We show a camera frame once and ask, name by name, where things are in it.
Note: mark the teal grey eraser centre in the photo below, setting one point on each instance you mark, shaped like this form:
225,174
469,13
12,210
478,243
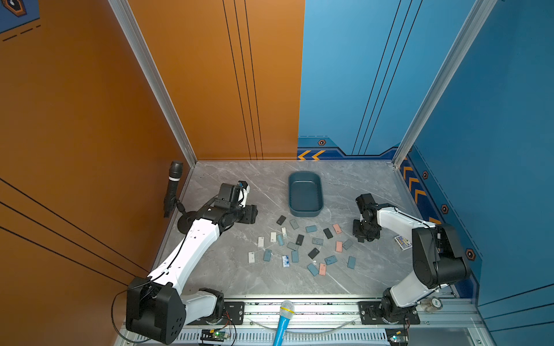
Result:
318,241

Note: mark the pink eraser top right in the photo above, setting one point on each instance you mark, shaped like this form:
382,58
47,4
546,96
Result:
337,228

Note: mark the light blue eraser bottom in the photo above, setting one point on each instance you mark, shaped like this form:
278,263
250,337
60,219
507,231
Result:
314,269

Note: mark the teal eraser beside white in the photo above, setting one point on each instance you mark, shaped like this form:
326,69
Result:
280,239

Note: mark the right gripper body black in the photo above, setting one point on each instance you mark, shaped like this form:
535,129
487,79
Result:
361,230

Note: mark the white blue printed eraser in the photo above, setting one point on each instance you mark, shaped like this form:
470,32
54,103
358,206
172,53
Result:
285,261

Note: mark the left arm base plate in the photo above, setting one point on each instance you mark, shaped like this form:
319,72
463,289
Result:
233,311

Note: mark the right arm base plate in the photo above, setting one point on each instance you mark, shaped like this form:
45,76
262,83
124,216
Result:
374,313

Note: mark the teal eraser top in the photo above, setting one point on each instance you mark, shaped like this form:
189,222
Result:
311,229

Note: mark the black eraser middle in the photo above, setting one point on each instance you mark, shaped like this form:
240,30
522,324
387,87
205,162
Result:
300,240

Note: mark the clear tape roll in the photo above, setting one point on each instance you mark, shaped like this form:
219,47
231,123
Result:
432,304

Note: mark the right green circuit board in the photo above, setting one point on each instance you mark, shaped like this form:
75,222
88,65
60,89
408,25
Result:
397,337

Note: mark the black microphone on stand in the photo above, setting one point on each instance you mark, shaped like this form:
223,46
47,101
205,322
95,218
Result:
171,201

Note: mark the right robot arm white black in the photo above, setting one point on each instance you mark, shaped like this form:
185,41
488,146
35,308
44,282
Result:
438,259

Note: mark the green circuit board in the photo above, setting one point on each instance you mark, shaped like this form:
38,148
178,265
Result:
397,337
213,337

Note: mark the colourful printed card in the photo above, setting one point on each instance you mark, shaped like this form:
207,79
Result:
403,243

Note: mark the blue handheld microphone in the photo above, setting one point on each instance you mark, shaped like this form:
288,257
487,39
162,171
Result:
287,311

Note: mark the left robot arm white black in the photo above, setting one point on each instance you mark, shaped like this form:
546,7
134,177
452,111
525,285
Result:
155,306

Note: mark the black eraser lower centre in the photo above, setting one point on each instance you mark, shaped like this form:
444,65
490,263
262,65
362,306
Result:
314,253

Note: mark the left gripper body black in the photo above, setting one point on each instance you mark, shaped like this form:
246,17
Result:
247,215

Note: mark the grey eraser top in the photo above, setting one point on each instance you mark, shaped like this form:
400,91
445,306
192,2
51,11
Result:
294,224

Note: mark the dark teal storage box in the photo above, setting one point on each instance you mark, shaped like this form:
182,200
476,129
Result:
305,194

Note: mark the left green circuit board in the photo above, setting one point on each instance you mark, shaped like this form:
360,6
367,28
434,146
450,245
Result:
213,337

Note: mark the black eraser top left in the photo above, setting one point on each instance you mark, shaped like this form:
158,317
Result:
281,220

